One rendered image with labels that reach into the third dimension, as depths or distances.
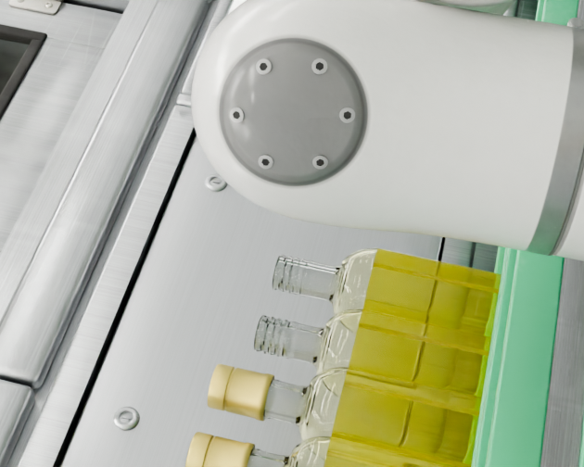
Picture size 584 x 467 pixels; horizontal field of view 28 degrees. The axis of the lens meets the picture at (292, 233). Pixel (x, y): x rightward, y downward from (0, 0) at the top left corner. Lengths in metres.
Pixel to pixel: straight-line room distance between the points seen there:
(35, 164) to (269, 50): 0.84
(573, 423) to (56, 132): 0.73
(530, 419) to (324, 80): 0.35
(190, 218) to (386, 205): 0.70
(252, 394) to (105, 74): 0.57
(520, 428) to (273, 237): 0.47
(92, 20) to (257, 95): 0.99
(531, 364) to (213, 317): 0.40
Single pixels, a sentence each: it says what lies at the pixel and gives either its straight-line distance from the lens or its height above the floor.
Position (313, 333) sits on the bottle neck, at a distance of 0.90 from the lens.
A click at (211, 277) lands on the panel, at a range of 1.11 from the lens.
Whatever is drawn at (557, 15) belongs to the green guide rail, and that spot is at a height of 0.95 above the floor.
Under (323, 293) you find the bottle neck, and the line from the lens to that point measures 0.93.
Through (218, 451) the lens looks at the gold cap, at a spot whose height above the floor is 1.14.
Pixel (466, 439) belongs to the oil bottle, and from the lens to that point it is 0.85.
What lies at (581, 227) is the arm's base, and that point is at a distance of 0.47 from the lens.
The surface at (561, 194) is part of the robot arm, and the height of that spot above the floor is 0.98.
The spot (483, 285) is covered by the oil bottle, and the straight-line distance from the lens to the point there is 0.93.
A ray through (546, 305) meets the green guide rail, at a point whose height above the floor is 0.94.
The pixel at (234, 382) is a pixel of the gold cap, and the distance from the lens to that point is 0.87.
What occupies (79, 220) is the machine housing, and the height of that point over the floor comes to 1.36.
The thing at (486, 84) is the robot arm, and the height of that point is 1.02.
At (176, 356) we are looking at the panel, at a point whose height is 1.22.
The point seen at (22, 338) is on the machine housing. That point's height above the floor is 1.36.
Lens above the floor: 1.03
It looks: 7 degrees up
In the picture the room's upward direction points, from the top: 78 degrees counter-clockwise
